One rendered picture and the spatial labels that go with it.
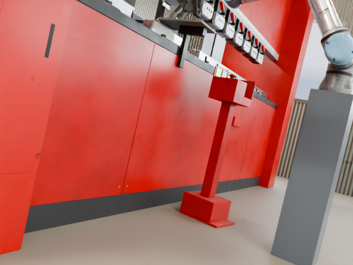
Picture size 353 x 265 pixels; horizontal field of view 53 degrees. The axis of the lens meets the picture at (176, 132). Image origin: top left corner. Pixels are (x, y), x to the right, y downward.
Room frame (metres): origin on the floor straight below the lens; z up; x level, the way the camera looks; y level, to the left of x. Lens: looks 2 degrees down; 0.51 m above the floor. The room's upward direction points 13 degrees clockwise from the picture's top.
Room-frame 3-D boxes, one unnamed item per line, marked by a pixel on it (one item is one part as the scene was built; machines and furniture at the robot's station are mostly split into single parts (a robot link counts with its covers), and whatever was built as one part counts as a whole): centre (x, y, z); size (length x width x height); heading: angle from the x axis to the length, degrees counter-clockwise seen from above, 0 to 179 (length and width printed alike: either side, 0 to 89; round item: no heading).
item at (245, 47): (2.99, -0.37, 1.26); 0.15 x 0.09 x 0.17; 151
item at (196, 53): (3.06, -0.41, 0.92); 1.68 x 0.06 x 0.10; 151
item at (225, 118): (1.99, -0.25, 0.39); 0.06 x 0.06 x 0.54; 52
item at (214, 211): (1.98, -0.27, 0.06); 0.25 x 0.20 x 0.12; 52
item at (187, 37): (1.87, 0.04, 0.88); 0.14 x 0.04 x 0.22; 61
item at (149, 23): (2.01, 0.17, 0.92); 0.39 x 0.06 x 0.10; 151
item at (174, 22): (1.89, 0.07, 1.00); 0.26 x 0.18 x 0.01; 61
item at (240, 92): (1.99, -0.25, 0.75); 0.20 x 0.16 x 0.18; 142
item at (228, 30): (2.64, -0.18, 1.26); 0.15 x 0.09 x 0.17; 151
